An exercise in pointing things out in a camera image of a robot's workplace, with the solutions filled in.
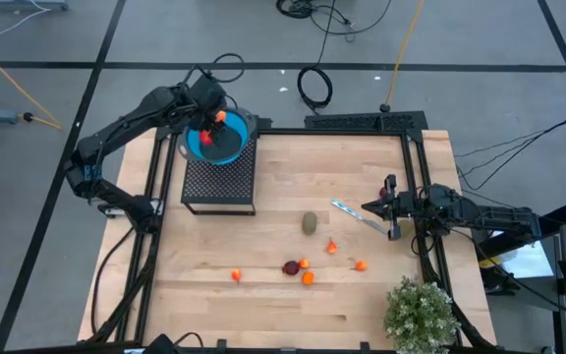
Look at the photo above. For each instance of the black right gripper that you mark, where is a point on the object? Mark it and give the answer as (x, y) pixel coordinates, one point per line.
(411, 206)

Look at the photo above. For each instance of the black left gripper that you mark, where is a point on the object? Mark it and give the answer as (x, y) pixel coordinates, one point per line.
(204, 98)

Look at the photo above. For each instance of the orange-red mango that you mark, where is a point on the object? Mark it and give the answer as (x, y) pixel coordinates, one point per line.
(206, 137)

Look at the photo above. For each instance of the blue collapsible bowl grey rim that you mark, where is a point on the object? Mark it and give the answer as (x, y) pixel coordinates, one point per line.
(241, 128)

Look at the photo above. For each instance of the tall orange block fruit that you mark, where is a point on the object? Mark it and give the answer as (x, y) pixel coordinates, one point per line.
(307, 278)

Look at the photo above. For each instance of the dark red pomegranate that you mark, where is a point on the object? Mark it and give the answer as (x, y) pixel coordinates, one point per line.
(291, 268)

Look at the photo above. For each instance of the round orange fruit with stem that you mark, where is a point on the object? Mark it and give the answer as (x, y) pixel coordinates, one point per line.
(236, 275)

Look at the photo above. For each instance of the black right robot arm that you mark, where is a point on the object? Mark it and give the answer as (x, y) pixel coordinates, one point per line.
(489, 216)

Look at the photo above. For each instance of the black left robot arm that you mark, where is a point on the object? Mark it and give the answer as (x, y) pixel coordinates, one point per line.
(116, 129)

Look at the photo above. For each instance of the orange-red fruit with stem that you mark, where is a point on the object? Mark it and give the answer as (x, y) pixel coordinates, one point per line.
(361, 266)

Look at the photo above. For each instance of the yellow-orange cube fruit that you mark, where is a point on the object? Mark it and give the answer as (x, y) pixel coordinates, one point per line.
(331, 247)

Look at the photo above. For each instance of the teardrop orange fruit with stem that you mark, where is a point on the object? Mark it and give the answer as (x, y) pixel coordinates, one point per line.
(304, 263)

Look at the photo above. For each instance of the black mesh metal rack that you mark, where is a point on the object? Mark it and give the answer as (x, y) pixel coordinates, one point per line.
(221, 184)

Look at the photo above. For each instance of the black perforated box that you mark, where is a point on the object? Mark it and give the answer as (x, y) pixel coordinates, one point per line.
(356, 121)

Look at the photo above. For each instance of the green-white potted plant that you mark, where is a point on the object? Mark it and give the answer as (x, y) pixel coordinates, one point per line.
(420, 314)

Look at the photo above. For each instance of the yellow tag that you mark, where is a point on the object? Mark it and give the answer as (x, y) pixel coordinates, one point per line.
(487, 263)

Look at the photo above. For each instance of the white flat panel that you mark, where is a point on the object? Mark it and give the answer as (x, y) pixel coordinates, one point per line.
(528, 265)

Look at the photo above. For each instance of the black diagonal beam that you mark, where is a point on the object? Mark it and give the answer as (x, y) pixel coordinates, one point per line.
(560, 215)

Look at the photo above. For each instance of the grey flat plate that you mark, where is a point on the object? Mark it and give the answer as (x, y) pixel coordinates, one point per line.
(133, 351)

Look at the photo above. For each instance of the black aluminium table frame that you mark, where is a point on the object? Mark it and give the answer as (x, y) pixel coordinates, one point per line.
(312, 132)

